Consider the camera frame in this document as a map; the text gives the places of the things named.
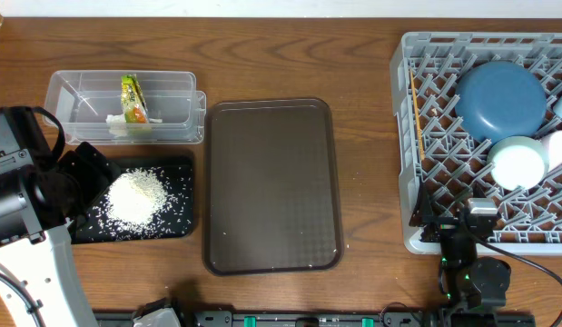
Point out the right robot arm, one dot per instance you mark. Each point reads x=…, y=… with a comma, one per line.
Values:
x=475, y=286

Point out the black plastic tray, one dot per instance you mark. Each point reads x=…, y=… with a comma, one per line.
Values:
x=174, y=220

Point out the green snack wrapper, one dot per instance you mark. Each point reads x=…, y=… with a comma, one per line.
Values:
x=132, y=101

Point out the white tissue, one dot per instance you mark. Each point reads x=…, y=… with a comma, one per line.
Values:
x=119, y=127

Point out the pink cup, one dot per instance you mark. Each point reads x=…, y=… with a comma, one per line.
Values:
x=552, y=143

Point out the grey dishwasher rack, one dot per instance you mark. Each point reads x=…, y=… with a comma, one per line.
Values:
x=530, y=220

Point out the clear plastic bin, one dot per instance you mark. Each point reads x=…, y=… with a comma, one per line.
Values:
x=74, y=84

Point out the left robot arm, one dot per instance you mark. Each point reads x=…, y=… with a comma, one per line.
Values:
x=39, y=284

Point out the dark blue plate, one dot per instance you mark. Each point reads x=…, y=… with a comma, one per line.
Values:
x=498, y=100

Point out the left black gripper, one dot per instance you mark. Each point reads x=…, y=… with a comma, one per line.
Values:
x=96, y=171

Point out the pile of white rice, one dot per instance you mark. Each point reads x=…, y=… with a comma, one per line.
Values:
x=135, y=197

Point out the brown serving tray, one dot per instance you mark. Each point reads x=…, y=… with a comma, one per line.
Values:
x=272, y=202

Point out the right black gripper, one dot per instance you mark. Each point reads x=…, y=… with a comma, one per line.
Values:
x=425, y=214

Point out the wooden chopstick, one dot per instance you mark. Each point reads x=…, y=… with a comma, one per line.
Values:
x=416, y=115

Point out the mint green bowl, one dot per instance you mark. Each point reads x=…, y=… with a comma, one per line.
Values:
x=518, y=162

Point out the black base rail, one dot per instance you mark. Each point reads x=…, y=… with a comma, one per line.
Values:
x=229, y=319

